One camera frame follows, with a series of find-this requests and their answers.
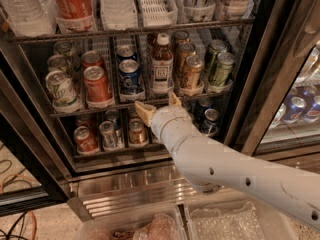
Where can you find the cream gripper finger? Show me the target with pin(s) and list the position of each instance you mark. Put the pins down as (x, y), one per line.
(174, 100)
(145, 112)

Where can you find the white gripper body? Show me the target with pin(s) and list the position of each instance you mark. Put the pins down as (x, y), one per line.
(165, 118)

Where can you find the brown tea bottle white cap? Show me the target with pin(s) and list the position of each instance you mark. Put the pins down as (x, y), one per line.
(162, 65)

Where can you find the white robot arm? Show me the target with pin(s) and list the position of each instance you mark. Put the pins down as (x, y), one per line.
(208, 164)

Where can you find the steel fridge base grille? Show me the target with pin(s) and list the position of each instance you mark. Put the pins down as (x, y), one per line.
(110, 182)

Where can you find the empty white shelf tray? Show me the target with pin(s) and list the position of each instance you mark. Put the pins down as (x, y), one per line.
(158, 12)

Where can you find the glass fridge door right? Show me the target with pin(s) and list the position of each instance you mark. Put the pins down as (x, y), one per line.
(280, 54)

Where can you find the clear bottle red label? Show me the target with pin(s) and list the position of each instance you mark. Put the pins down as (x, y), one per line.
(118, 14)

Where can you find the white label bottle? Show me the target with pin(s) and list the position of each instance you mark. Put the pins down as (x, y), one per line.
(230, 9)

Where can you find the red coca-cola bottle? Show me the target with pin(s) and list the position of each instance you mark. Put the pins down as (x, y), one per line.
(75, 16)

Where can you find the clear water bottle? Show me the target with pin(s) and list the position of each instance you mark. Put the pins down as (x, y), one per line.
(30, 18)

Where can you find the bottom gold can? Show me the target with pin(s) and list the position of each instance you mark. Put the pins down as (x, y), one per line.
(137, 133)

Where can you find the bottom blue can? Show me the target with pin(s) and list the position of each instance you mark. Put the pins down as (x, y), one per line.
(208, 125)

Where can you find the front blue pepsi can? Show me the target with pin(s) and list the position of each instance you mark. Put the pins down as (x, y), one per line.
(131, 81)

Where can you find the blue pepsi can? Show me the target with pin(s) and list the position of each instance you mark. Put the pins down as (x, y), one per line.
(131, 81)
(125, 52)

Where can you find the front gold soda can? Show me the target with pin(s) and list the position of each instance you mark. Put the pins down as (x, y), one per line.
(191, 74)

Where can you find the gold soda can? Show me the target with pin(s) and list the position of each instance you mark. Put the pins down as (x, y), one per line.
(191, 74)
(183, 51)

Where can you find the bottom silver can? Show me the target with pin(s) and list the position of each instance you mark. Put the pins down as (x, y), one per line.
(110, 140)

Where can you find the front red soda can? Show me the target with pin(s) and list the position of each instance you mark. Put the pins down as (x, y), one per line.
(98, 90)

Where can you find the red soda can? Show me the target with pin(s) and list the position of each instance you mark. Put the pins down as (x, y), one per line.
(98, 90)
(86, 141)
(92, 58)

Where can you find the rear gold soda can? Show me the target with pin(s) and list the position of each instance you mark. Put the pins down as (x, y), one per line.
(183, 51)

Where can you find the rear blue pepsi can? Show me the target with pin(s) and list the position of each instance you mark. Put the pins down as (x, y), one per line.
(125, 52)

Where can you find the front green ginger ale can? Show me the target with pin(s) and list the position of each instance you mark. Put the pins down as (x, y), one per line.
(221, 71)

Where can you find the green ginger ale can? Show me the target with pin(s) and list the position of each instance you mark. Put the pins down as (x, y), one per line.
(213, 49)
(221, 71)

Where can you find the bottom red soda can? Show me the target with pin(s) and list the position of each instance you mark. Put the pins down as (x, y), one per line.
(86, 141)

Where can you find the rear green ginger ale can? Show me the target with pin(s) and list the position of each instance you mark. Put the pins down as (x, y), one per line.
(213, 49)

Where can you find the rear red soda can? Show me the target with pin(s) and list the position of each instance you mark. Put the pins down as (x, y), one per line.
(92, 58)

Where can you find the front green 7up can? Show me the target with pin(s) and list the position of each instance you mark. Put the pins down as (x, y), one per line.
(65, 98)

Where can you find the left clear plastic bin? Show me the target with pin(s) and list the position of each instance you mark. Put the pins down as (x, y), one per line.
(153, 222)

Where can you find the clear plastic bin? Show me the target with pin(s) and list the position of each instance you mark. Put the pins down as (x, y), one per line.
(153, 222)
(238, 219)

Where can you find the striped tall can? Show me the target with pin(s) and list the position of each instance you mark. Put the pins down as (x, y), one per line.
(199, 10)

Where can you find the middle 7up can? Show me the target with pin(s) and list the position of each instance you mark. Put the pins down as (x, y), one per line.
(58, 62)

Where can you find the right clear plastic bin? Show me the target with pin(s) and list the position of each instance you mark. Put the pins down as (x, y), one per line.
(238, 219)

